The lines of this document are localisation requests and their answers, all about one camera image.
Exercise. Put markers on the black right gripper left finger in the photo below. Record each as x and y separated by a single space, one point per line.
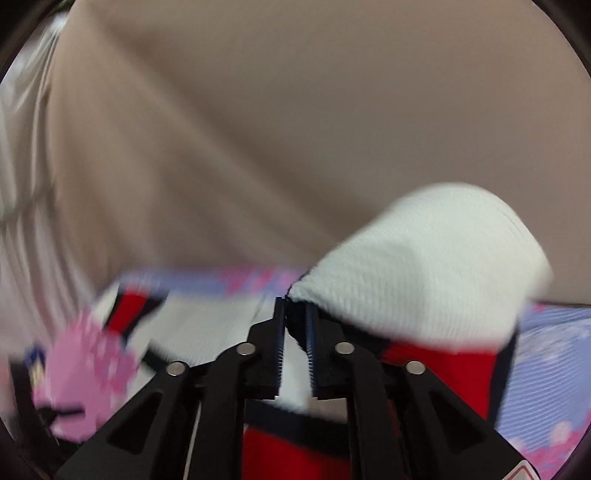
188 422

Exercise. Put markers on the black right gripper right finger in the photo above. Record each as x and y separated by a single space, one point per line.
404 422

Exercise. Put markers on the white red knitted sweater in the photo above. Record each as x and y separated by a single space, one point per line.
440 278

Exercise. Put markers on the pink floral bed sheet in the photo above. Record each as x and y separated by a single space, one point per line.
146 320

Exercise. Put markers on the silvery satin curtain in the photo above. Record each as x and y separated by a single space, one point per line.
42 287

